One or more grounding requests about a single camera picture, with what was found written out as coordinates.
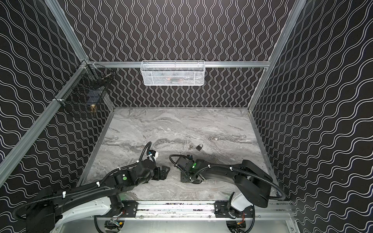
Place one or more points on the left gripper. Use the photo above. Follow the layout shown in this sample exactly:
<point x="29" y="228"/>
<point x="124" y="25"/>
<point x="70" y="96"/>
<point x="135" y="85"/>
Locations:
<point x="159" y="172"/>

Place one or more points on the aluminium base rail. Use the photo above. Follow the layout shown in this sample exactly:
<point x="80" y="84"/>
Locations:
<point x="198" y="210"/>

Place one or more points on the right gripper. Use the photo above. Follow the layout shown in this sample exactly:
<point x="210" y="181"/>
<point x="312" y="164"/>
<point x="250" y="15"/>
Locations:
<point x="186" y="174"/>

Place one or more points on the black padlock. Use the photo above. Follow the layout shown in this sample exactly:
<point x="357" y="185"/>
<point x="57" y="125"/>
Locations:
<point x="199" y="147"/>

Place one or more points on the black wire basket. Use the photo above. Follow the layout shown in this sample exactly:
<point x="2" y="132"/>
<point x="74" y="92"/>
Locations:
<point x="90" y="87"/>

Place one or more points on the brass padlock in basket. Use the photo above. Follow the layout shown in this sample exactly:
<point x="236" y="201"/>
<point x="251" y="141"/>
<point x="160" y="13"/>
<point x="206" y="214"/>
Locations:
<point x="93" y="109"/>

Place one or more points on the white wire basket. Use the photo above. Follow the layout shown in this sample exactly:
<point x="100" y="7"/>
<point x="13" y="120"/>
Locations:
<point x="173" y="73"/>

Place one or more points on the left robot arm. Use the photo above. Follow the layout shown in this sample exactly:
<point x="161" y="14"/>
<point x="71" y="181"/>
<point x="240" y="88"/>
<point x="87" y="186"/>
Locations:
<point x="50" y="209"/>

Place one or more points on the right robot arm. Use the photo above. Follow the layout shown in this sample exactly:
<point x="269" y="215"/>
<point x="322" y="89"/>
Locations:
<point x="256" y="187"/>

